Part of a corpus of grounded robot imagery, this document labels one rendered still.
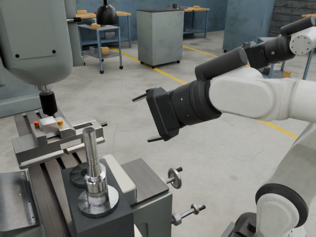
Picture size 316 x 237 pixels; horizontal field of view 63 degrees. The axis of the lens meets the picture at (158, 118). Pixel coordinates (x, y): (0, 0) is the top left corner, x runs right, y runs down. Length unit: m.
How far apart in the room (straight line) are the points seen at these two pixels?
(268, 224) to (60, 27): 0.81
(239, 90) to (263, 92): 0.04
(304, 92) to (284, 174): 0.39
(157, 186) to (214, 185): 1.24
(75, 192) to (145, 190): 0.59
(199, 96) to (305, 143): 0.32
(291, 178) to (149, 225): 0.70
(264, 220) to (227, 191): 1.53
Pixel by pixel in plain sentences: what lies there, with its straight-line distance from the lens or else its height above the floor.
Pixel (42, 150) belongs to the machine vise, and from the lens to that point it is 1.11.
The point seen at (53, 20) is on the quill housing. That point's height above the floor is 1.49.
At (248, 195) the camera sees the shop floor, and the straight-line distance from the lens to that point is 2.39.
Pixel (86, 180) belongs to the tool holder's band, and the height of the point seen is 1.22.
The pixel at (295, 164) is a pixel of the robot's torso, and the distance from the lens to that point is 0.78.
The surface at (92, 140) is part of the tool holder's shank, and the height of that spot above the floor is 1.32.
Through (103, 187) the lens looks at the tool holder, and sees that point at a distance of 0.57.
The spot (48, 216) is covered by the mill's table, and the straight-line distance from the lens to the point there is 0.90.
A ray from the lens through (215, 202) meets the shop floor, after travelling 2.26.
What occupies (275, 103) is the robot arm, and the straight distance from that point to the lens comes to 0.44.
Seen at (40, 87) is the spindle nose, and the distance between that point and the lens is 0.90.
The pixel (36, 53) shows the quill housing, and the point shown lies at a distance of 0.79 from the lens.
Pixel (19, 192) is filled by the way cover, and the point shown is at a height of 0.89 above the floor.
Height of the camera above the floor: 1.58
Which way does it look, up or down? 28 degrees down
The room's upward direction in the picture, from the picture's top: straight up
